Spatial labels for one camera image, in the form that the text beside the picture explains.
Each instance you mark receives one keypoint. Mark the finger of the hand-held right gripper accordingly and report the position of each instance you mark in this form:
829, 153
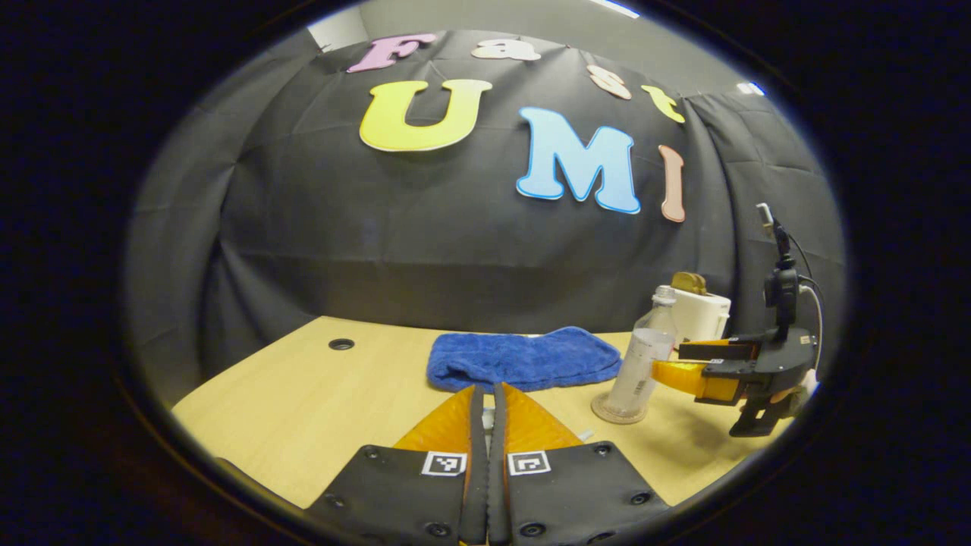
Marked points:
717, 350
686, 377

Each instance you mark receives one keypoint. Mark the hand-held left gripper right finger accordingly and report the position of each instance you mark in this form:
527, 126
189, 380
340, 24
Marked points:
499, 470

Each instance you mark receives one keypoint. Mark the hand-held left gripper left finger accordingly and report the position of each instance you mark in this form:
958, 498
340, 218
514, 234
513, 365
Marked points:
475, 470

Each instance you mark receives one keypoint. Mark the clear water bottle red label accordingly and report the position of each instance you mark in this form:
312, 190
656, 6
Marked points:
641, 364

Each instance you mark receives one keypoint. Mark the white teacup lid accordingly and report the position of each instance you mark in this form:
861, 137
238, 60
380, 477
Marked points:
488, 418

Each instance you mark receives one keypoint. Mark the white toaster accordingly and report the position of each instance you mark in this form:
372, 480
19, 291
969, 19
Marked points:
705, 318

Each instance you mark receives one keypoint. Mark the brown bread slice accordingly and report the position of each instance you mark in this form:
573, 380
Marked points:
689, 282

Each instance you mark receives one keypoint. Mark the blue towel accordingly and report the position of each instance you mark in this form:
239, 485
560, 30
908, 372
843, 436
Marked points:
523, 358

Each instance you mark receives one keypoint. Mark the black backdrop cloth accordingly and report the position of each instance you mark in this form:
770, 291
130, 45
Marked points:
417, 243

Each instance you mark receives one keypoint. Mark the small ceiling light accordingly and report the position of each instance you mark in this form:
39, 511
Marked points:
750, 88

